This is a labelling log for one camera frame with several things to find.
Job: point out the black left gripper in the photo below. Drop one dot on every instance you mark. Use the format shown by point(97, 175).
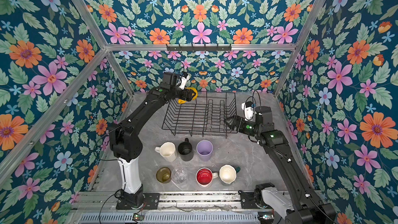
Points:
point(188, 94)

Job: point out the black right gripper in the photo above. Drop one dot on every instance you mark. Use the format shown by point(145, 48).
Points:
point(241, 126)

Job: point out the yellow plastic cup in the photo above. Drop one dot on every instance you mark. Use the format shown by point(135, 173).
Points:
point(194, 94)

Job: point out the cream and green mug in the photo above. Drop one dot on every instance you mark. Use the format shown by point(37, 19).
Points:
point(228, 174)

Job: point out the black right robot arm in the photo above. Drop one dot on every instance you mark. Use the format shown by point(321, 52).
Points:
point(303, 206)

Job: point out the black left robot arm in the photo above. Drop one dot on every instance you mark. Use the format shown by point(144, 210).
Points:
point(124, 138)

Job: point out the lilac plastic cup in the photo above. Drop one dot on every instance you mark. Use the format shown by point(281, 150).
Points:
point(205, 149)

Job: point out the black mug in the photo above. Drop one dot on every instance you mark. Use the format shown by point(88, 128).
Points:
point(185, 150)

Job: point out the cream ceramic mug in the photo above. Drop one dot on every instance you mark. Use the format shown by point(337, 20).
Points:
point(167, 151)

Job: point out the red and white mug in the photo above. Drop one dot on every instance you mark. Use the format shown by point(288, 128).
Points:
point(204, 177)

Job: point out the clear glass cup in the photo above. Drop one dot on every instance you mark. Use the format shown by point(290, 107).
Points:
point(179, 175)

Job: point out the olive green glass cup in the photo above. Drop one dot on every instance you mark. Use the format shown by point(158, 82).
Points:
point(163, 175)

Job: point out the small green circuit board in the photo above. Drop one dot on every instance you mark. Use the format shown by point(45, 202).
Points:
point(138, 217)

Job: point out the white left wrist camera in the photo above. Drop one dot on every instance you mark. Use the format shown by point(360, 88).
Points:
point(184, 78)

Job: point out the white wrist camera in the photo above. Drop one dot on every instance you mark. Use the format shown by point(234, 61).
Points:
point(248, 110)
point(184, 78)

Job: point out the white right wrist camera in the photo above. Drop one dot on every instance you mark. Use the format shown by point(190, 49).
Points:
point(248, 110)

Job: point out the black wire dish rack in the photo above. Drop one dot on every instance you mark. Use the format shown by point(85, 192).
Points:
point(203, 116)

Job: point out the black wall hook rail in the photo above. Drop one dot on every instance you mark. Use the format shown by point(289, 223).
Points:
point(194, 48)

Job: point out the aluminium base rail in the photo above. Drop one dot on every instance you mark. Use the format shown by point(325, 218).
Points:
point(172, 207)

